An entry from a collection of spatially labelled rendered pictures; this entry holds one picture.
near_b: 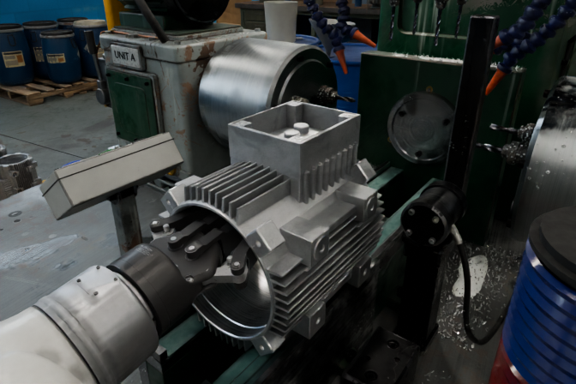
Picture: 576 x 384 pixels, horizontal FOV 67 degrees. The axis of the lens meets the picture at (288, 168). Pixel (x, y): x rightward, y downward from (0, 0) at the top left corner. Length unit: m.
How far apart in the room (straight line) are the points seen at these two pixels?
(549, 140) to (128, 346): 0.52
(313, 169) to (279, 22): 2.41
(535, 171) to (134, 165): 0.52
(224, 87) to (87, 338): 0.61
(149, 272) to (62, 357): 0.08
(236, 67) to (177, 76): 0.14
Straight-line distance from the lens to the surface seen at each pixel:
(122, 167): 0.61
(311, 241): 0.41
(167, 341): 0.55
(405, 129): 0.91
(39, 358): 0.35
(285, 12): 2.83
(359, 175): 0.52
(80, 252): 0.95
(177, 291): 0.39
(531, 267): 0.18
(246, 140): 0.48
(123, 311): 0.36
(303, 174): 0.45
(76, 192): 0.58
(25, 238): 1.05
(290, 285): 0.42
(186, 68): 0.94
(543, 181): 0.63
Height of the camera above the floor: 1.30
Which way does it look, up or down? 25 degrees down
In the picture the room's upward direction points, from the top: straight up
